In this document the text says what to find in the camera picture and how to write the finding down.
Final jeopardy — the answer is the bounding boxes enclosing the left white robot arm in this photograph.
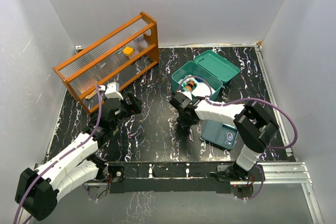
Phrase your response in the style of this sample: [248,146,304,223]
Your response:
[13,92,142,223]

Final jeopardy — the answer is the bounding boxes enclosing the blue-grey divider tray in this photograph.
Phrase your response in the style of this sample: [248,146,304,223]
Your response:
[200,120,238,150]

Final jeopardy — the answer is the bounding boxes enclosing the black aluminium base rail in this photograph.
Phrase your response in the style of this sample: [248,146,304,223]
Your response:
[28,161,313,196]

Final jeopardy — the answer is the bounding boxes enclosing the orange wooden shelf rack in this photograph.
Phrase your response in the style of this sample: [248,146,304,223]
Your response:
[53,12,160,114]

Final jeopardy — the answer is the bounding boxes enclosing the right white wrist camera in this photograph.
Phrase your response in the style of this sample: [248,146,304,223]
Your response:
[183,91,193,100]

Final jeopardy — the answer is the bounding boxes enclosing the teal medicine box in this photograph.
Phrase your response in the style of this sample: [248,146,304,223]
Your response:
[172,50,240,101]

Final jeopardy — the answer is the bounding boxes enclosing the brown medicine bottle orange cap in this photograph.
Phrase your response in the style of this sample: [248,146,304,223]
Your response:
[184,81,197,92]

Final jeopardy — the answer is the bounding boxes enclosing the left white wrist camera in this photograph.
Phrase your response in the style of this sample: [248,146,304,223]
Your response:
[99,82,123,100]

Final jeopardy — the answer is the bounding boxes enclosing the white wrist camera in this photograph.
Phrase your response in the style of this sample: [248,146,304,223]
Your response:
[99,82,123,100]
[183,91,193,100]

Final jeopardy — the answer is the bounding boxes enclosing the black handled scissors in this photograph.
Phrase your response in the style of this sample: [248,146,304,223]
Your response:
[188,129,194,142]

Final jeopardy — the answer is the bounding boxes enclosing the cream medicine carton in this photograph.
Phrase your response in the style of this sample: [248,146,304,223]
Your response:
[111,128,119,136]

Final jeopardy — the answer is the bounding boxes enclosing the white gauze packet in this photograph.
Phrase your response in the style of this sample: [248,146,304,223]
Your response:
[192,82,215,98]

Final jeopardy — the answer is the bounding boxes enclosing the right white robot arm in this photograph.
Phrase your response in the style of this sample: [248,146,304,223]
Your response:
[169,92,279,180]

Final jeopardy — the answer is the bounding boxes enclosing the yellow-orange small block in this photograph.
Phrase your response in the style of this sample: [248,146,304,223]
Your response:
[123,46,134,57]

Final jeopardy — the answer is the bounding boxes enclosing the small tape roll bag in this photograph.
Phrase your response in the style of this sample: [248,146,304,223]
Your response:
[225,132,237,147]

